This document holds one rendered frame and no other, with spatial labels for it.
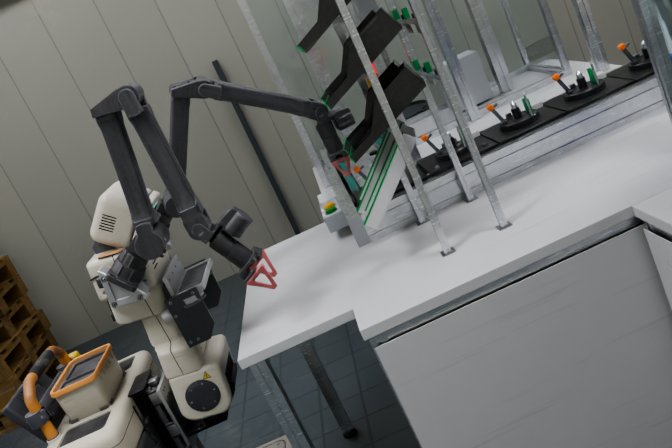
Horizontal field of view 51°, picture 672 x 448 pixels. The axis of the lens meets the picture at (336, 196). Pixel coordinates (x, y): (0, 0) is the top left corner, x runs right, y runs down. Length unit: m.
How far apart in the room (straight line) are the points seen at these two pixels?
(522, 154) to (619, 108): 0.34
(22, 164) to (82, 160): 0.45
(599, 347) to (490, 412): 0.32
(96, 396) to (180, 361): 0.27
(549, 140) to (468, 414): 0.94
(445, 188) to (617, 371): 0.76
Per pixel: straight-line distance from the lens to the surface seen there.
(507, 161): 2.36
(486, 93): 3.56
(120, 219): 2.07
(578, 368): 1.98
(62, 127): 5.75
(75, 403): 2.31
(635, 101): 2.50
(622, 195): 1.95
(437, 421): 1.93
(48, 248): 6.00
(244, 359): 1.96
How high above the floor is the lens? 1.59
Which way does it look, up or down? 14 degrees down
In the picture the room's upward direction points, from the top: 25 degrees counter-clockwise
